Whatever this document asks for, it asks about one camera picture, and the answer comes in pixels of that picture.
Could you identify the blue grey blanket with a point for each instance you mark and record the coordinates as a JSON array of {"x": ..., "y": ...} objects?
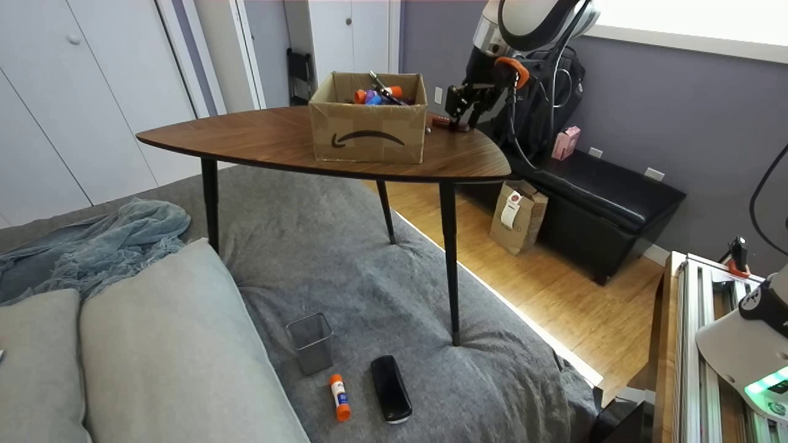
[{"x": 90, "y": 247}]

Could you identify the red and black clamp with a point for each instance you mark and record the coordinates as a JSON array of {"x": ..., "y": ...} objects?
[{"x": 738, "y": 257}]

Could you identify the white cabinet with knobs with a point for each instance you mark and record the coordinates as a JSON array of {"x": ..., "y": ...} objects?
[{"x": 353, "y": 37}]

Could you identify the white wall outlet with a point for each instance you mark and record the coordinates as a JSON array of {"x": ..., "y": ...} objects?
[
  {"x": 594, "y": 151},
  {"x": 654, "y": 173},
  {"x": 437, "y": 93}
]

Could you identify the black backpack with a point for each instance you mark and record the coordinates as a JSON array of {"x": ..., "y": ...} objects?
[{"x": 549, "y": 105}]

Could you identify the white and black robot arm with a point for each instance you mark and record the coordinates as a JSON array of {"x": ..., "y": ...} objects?
[{"x": 525, "y": 24}]

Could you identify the grey plate with black knob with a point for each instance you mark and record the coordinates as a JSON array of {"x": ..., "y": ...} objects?
[{"x": 741, "y": 345}]

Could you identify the orange marker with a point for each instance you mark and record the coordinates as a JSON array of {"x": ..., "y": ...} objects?
[
  {"x": 360, "y": 97},
  {"x": 394, "y": 92}
]

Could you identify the orange and white glue stick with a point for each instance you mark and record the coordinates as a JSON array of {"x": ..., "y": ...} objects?
[{"x": 341, "y": 397}]

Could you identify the wooden table with black legs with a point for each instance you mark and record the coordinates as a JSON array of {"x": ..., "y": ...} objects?
[{"x": 271, "y": 136}]

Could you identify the cardboard box with smile logo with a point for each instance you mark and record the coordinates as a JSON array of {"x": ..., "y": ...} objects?
[{"x": 371, "y": 130}]

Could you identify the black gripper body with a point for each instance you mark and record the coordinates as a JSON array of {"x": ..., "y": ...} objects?
[{"x": 473, "y": 93}]

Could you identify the brown paper bag with tag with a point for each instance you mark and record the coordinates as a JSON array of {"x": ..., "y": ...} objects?
[{"x": 517, "y": 216}]

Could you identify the pink box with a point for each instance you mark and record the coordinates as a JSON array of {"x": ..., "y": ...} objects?
[{"x": 564, "y": 141}]

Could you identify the small grey sofa cushion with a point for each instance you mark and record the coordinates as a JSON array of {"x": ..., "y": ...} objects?
[{"x": 38, "y": 369}]

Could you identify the large grey sofa cushion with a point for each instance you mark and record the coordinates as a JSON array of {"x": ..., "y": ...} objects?
[{"x": 174, "y": 352}]

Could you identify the bright window with sill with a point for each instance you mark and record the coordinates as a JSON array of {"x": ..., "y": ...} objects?
[{"x": 697, "y": 21}]

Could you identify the white closet door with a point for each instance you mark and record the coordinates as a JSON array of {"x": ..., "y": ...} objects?
[{"x": 74, "y": 98}]

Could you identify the black ottoman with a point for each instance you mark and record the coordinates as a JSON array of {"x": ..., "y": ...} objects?
[{"x": 607, "y": 205}]

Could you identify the grey mesh pen cup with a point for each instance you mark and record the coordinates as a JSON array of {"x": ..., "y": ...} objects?
[{"x": 312, "y": 345}]

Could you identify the black phone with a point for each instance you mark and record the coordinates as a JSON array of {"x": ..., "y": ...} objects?
[{"x": 390, "y": 387}]

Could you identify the black stand base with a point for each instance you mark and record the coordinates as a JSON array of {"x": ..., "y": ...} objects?
[{"x": 624, "y": 419}]

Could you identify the black rack by door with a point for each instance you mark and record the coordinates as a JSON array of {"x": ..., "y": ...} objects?
[{"x": 302, "y": 75}]

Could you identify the aluminium profile frame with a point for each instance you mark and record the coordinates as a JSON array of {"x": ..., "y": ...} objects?
[{"x": 685, "y": 352}]

